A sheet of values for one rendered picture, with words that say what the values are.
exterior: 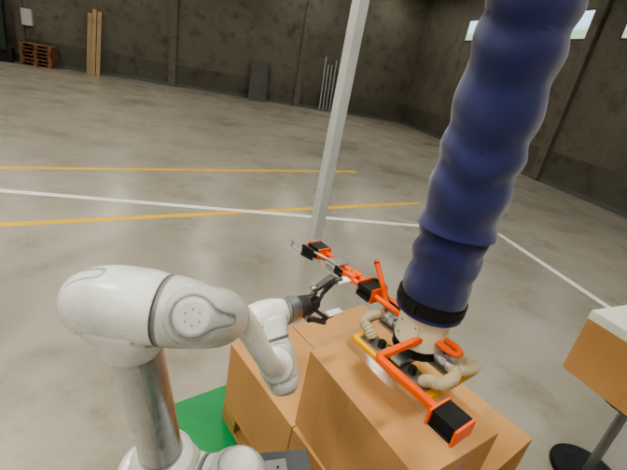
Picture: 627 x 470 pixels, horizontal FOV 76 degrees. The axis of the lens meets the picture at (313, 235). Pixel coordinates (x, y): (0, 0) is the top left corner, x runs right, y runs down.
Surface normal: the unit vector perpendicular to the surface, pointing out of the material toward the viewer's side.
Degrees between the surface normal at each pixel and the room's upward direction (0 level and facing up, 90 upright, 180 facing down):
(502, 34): 74
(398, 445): 0
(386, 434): 0
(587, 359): 90
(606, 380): 90
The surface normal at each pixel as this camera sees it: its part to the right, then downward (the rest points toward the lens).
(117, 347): -0.12, 0.62
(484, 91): -0.63, 0.04
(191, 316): 0.10, -0.17
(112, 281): -0.01, -0.73
